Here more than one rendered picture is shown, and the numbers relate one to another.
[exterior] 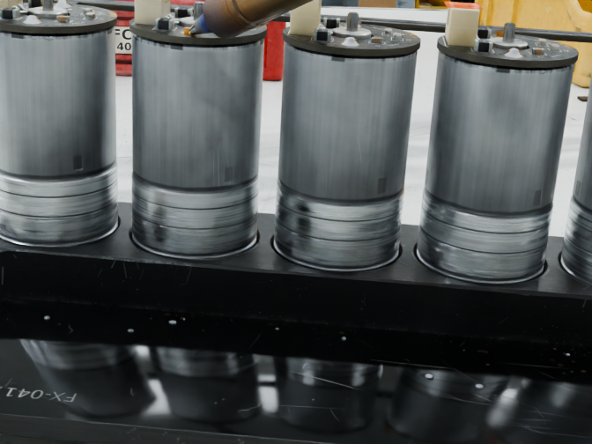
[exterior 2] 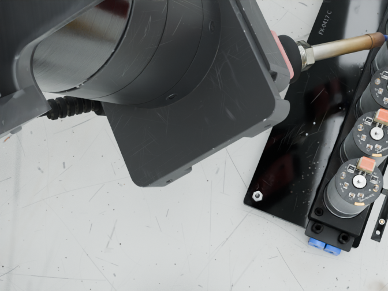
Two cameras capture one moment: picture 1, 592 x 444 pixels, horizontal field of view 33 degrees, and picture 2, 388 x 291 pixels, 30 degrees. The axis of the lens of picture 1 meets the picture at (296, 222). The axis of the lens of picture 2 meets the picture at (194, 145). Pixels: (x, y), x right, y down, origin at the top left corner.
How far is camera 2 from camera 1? 0.40 m
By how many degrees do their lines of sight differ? 76
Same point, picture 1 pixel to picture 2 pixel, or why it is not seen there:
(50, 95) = not seen: outside the picture
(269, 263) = (364, 85)
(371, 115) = (366, 94)
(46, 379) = (331, 28)
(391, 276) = (350, 118)
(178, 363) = (334, 60)
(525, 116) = (350, 135)
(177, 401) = not seen: hidden behind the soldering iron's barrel
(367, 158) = (363, 99)
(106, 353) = not seen: hidden behind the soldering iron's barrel
